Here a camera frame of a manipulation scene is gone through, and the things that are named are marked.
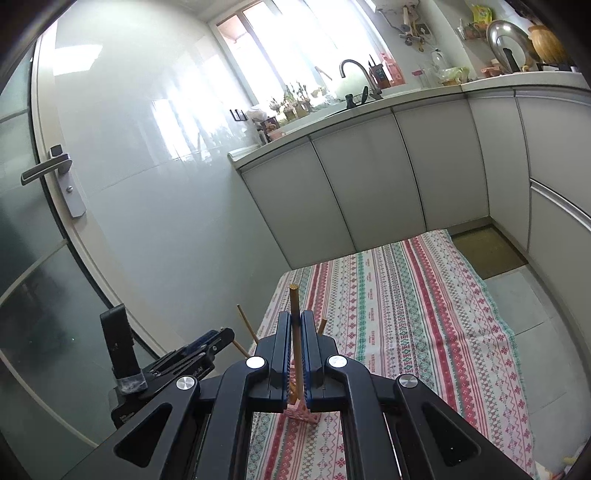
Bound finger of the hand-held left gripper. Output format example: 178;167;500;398
196;327;235;370
182;328;223;355

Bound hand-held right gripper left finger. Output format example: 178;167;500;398
62;310;296;480

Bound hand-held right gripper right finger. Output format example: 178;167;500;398
300;310;536;480

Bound pink perforated basket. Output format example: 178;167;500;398
283;362;320;426

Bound striped patterned tablecloth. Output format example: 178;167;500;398
248;228;540;480

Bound frosted glass door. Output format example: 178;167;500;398
0;41;155;462

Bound white kitchen cabinet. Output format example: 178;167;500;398
228;69;591;326

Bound brown floor mat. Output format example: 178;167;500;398
450;221;530;280

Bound row of small potted plants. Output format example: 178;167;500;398
267;82;325;122

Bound curved metal faucet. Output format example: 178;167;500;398
340;58;384;102

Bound kitchen window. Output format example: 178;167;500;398
216;0;394;108

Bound hanging kitchen tools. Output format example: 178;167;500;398
399;4;433;52

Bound steel pot lid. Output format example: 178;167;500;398
485;19;532;74

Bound metal door handle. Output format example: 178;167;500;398
20;144;88;219

